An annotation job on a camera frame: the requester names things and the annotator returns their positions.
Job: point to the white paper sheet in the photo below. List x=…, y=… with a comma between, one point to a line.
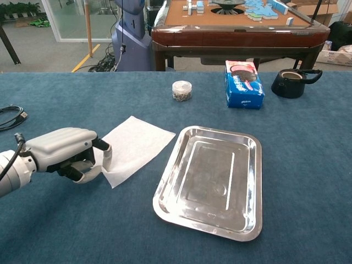
x=137, y=143

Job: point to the black slanted table leg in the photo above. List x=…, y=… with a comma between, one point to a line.
x=9, y=46

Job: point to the white plastic basket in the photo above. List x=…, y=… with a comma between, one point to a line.
x=330, y=57

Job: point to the long blue mahjong tile row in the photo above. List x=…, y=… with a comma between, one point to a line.
x=279, y=6

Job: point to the black iron teapot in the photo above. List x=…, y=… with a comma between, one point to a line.
x=287, y=88

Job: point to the brown cardboard box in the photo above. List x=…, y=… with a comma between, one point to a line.
x=328, y=9

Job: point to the blue cookie box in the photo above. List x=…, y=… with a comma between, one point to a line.
x=243, y=88

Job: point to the glass door frame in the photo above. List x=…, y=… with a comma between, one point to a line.
x=52, y=22

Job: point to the brown mahjong table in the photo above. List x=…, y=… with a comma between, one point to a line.
x=233, y=38

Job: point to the white blue mahjong tile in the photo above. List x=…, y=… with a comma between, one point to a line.
x=290, y=21

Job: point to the green floor object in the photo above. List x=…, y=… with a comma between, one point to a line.
x=39, y=22

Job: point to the green potted plants row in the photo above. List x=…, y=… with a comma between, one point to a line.
x=19, y=9

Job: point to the silver metal tray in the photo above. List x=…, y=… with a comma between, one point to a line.
x=209, y=181

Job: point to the wooden pole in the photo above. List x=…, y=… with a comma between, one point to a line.
x=88, y=27

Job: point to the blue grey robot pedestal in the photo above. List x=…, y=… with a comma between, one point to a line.
x=134, y=41

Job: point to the blue mahjong tile heap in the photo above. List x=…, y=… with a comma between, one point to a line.
x=261, y=12

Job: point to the thin black rod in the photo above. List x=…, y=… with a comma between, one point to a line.
x=316, y=12

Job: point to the small blue mahjong tile cluster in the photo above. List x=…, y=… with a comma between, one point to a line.
x=196, y=6

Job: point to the black mahjong centre hub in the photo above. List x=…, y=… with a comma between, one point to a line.
x=226, y=6

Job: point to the black bag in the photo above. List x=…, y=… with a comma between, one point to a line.
x=341, y=34

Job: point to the black pendant switch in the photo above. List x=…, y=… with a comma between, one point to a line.
x=122, y=48

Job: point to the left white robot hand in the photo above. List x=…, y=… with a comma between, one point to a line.
x=60, y=145

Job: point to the small clear screw jar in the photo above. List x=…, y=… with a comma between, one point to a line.
x=181, y=90

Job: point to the blue felt table cover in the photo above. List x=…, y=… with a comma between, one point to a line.
x=82, y=90

